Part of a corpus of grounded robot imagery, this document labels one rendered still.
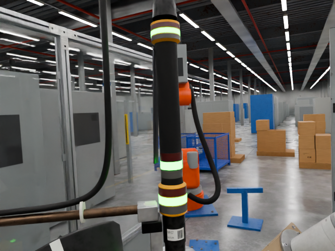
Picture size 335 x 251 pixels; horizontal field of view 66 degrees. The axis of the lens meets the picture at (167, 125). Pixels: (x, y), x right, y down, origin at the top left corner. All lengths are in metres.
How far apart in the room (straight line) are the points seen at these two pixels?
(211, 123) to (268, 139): 2.22
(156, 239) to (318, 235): 0.68
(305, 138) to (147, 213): 7.56
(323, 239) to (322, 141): 6.97
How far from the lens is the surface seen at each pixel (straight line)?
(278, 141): 9.62
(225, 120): 8.37
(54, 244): 0.54
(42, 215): 0.43
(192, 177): 4.37
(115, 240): 0.54
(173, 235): 0.42
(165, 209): 0.40
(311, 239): 1.02
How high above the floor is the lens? 1.68
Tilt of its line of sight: 3 degrees down
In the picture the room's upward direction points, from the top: 3 degrees counter-clockwise
